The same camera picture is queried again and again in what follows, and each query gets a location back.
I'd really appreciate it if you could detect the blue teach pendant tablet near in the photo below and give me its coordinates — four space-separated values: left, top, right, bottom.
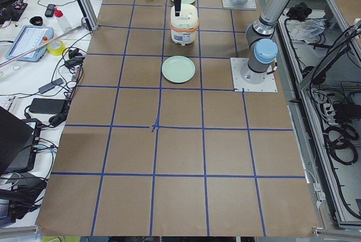
5 25 54 62

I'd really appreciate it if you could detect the clear bottle red cap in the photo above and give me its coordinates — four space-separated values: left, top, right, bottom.
54 7 71 32

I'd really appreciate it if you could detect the white rice cooker orange handle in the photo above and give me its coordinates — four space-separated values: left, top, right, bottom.
170 3 199 46

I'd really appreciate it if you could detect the yellow tape roll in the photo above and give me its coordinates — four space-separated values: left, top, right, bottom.
46 39 66 56

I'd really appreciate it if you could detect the black laptop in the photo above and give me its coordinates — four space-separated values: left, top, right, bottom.
1 108 41 174

